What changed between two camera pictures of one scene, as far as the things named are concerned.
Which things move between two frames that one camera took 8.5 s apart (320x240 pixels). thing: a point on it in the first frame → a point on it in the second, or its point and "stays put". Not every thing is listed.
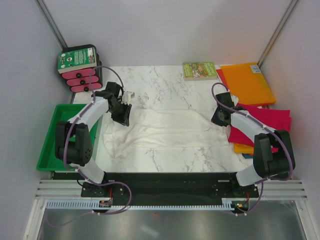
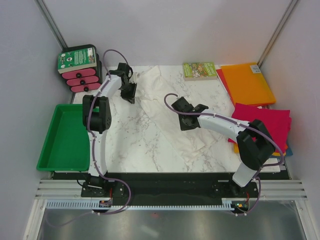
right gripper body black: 216,119 → 183,125
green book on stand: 74,60 stays put
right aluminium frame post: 276,33 stays put
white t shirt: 160,128 → 158,94
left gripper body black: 120,113 → 127,91
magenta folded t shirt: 278,119 stays put
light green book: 199,71 stays put
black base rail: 174,185 stays put
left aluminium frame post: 50,22 stays put
